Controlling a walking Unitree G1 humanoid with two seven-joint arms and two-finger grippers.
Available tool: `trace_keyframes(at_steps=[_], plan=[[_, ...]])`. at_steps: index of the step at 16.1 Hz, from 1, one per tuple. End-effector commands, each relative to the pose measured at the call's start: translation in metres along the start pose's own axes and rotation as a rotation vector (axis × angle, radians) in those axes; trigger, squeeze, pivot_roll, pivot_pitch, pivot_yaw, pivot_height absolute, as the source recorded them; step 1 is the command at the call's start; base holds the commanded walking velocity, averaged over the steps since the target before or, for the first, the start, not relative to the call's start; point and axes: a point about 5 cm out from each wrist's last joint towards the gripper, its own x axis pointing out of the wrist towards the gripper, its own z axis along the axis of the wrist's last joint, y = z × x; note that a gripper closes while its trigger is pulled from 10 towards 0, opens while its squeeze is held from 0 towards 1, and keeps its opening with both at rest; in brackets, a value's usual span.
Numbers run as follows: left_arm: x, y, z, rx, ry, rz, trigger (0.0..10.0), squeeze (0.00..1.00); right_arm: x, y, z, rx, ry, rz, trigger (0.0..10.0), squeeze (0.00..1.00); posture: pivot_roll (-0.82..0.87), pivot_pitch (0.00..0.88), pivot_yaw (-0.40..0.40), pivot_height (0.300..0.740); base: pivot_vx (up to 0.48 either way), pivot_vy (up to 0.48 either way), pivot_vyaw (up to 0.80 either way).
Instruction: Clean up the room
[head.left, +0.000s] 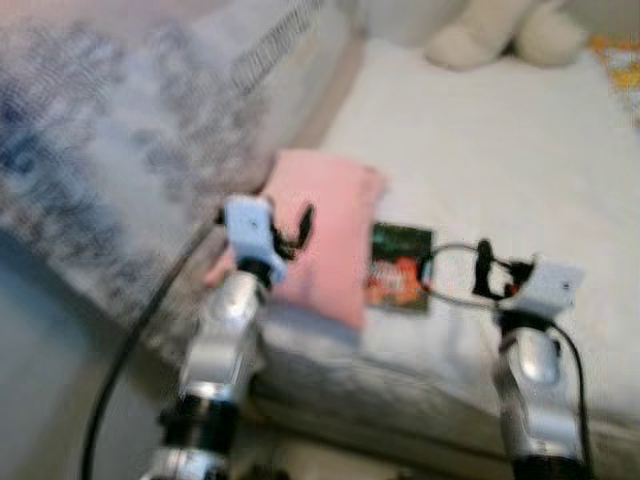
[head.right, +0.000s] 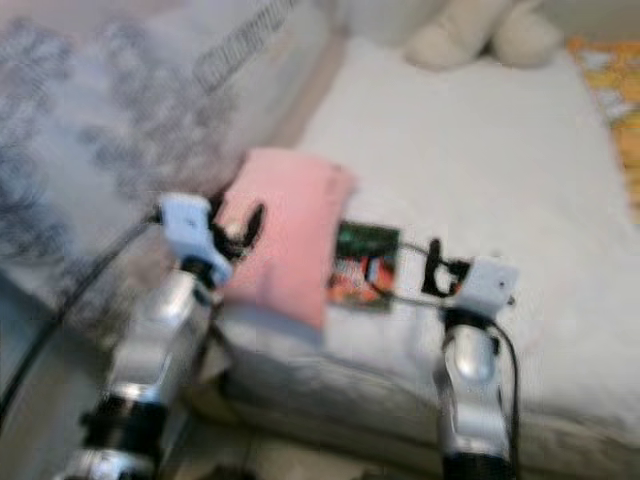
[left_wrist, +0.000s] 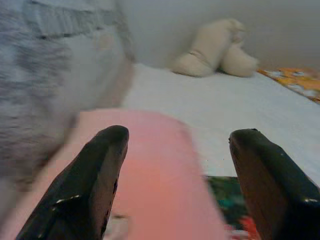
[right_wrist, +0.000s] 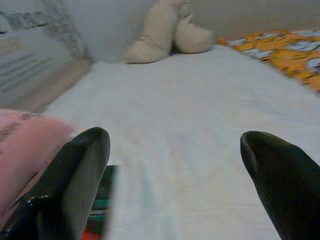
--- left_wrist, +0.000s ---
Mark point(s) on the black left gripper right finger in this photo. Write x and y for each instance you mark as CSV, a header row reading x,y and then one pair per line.
x,y
275,190

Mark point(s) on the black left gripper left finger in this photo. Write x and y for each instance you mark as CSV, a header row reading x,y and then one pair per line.
x,y
82,180

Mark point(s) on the white plush toy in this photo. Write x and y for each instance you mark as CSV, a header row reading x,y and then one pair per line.
x,y
210,50

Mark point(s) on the white quilted mattress pad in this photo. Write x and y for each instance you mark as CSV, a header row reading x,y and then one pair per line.
x,y
212,105

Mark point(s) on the pink plush pillow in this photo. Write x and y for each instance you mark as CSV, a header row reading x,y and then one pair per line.
x,y
160,175

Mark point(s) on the dark illustrated paperback book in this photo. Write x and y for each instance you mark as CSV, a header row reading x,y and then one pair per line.
x,y
227,197

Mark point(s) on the yellow cartoon egg blanket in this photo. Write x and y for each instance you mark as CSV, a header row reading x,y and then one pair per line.
x,y
295,80

